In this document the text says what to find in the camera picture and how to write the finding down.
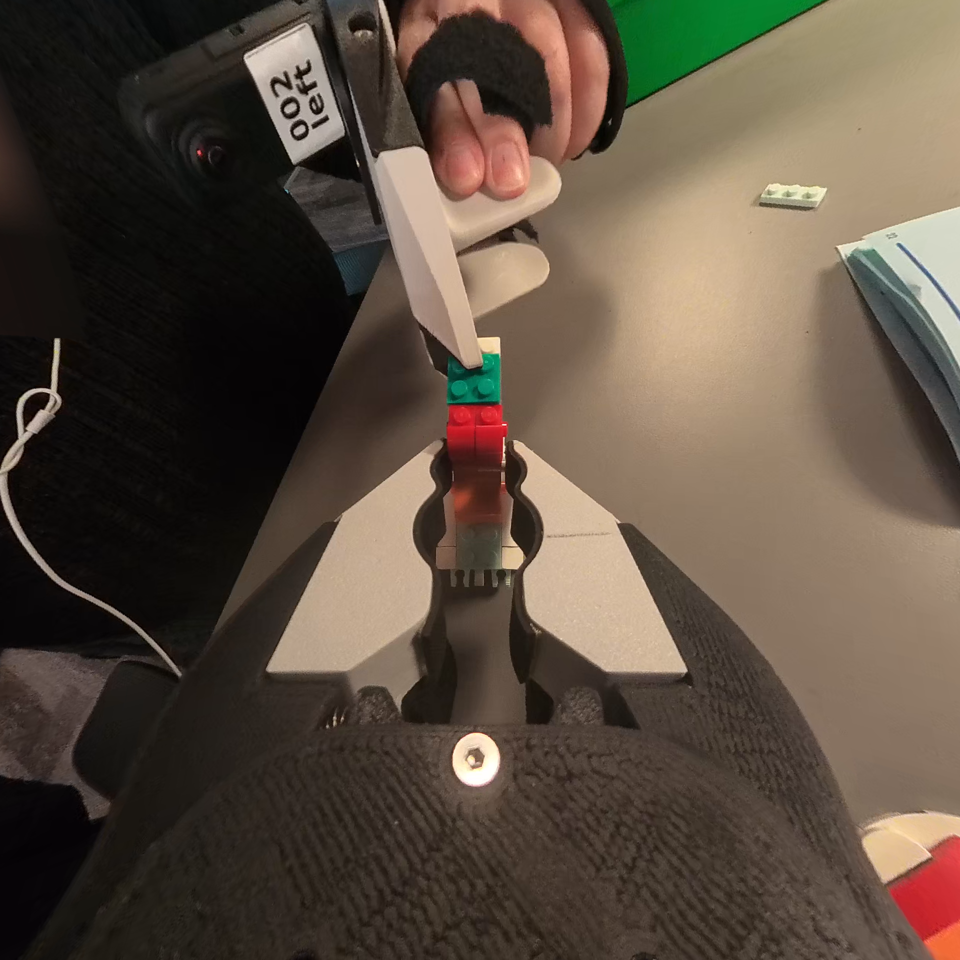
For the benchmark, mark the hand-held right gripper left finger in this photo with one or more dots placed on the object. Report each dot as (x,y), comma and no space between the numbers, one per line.
(352,600)

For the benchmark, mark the green plastic bin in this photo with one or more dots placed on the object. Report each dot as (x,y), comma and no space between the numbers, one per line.
(675,45)

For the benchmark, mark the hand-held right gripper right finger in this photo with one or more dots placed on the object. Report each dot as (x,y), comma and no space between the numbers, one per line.
(600,600)

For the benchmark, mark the teal and white lego brick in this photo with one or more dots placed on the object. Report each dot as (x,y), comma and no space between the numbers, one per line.
(474,388)

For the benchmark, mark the pale green lego plate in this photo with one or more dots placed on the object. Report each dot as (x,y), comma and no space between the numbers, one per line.
(791,196)

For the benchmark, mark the rainbow coloured lego model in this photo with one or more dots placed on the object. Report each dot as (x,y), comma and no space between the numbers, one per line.
(922,900)

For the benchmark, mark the person's left hand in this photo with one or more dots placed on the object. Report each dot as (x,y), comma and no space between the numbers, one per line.
(577,75)

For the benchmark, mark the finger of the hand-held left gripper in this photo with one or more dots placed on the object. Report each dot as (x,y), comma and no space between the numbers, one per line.
(420,225)

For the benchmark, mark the person's black sweater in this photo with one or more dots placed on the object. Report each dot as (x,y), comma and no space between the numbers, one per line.
(187,375)

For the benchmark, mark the pale blue instruction booklet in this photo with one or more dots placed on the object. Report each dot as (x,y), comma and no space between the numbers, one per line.
(922,300)

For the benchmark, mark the red and white lego build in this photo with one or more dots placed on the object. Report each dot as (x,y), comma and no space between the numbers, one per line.
(476,435)

